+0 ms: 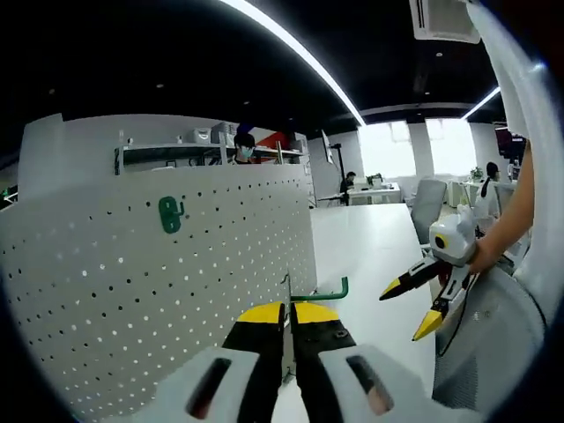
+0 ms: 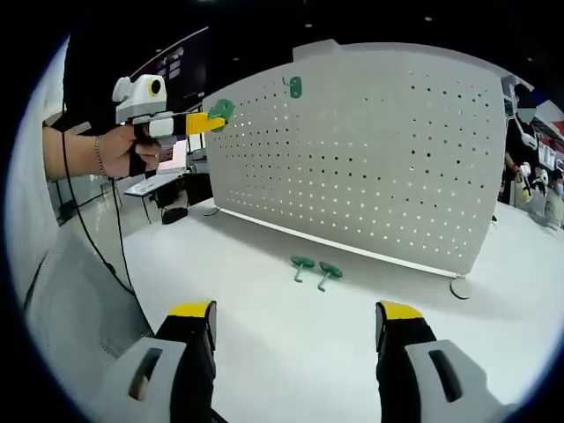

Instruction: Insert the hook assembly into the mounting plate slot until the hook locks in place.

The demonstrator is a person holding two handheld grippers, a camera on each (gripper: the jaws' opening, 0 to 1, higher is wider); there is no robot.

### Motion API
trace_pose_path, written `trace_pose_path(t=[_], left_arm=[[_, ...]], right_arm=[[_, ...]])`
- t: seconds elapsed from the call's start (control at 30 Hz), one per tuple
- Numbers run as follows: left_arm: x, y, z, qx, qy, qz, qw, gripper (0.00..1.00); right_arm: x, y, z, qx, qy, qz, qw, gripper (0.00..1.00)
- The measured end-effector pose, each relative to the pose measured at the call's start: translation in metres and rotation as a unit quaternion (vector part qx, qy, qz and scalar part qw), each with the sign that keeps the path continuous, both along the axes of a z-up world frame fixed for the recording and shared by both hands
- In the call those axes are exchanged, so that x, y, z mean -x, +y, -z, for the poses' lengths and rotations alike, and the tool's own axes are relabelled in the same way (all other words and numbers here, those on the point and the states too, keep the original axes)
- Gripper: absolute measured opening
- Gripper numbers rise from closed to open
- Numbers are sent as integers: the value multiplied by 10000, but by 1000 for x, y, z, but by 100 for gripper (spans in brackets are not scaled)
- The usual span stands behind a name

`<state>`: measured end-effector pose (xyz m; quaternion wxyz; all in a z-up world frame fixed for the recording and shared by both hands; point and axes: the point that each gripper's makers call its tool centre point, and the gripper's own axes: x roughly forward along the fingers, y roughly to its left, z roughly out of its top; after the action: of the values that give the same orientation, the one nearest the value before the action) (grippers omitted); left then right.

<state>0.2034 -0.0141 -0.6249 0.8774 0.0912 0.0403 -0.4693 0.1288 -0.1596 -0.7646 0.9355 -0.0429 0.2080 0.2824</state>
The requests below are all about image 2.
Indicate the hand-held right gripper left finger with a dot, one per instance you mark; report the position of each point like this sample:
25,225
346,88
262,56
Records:
189,352

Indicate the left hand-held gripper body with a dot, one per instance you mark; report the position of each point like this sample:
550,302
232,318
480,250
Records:
136,94

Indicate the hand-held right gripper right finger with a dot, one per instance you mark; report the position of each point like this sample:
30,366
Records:
401,352

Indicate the small black device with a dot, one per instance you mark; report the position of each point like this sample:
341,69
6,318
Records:
493,219

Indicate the black computer mouse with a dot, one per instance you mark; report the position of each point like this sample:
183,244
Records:
174,216

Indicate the person's white shirt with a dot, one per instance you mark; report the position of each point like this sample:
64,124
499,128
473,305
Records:
31,176

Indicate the green hook assembly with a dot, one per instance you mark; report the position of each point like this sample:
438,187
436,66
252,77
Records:
303,262
296,87
330,269
222,108

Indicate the white perforated mounting plate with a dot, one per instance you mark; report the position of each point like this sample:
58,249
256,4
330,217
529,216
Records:
352,176

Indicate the large black display screen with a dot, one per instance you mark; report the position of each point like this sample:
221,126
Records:
189,75

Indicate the person's left hand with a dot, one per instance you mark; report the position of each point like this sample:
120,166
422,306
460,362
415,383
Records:
114,152

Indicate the silver laptop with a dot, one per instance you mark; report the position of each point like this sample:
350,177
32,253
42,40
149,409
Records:
145,188

